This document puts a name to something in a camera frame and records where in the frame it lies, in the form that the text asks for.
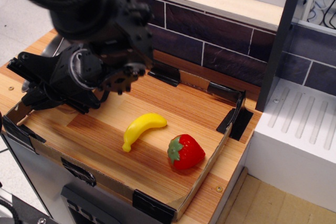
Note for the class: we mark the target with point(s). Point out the red toy strawberry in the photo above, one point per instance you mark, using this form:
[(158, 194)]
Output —
[(184, 152)]

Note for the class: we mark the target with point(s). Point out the cardboard fence with black tape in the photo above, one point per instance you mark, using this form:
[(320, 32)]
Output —
[(75, 162)]

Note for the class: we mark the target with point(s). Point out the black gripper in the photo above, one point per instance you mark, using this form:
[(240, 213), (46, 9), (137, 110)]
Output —
[(68, 78)]

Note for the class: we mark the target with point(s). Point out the white toy sink drainboard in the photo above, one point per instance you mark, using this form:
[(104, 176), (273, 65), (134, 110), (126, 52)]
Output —
[(293, 145)]

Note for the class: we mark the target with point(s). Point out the yellow toy banana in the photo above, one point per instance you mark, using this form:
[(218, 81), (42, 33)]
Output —
[(140, 125)]

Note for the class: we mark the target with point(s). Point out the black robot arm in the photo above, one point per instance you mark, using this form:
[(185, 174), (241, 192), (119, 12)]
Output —
[(110, 47)]

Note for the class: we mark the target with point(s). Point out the dark grey vertical post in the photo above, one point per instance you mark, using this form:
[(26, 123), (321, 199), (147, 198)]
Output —
[(275, 62)]

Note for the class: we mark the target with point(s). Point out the metal pot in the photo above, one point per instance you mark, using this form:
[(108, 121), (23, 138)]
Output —
[(52, 47)]

